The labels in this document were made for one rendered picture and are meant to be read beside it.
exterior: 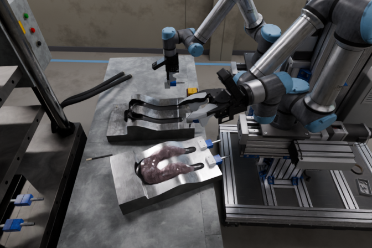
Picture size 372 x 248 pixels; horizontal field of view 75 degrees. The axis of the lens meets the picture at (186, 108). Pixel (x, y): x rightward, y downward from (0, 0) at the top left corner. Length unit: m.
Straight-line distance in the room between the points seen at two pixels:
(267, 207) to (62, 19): 3.29
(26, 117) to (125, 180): 0.61
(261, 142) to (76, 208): 0.96
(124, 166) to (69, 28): 2.88
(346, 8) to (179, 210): 1.01
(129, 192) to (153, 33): 2.67
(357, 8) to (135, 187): 1.04
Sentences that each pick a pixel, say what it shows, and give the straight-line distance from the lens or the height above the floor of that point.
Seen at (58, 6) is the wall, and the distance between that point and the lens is 3.77.
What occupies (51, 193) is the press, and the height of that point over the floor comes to 0.78.
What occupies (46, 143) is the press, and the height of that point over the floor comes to 0.78.
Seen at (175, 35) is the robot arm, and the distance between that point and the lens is 1.40.
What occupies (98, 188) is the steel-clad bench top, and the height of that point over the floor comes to 0.80.
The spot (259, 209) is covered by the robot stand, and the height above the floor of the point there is 0.23.
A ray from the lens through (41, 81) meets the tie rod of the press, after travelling 1.39.
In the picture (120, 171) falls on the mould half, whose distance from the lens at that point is 1.23.
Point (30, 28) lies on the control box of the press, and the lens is 1.62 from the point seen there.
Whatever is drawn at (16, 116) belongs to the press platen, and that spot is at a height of 1.04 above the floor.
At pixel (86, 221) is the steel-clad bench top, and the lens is 1.29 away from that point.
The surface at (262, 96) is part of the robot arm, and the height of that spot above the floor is 1.44.
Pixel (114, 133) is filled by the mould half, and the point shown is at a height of 0.86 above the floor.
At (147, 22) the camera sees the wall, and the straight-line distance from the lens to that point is 3.47.
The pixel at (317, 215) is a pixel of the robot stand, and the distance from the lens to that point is 2.05.
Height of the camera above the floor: 1.94
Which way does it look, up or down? 45 degrees down
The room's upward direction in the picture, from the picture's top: straight up
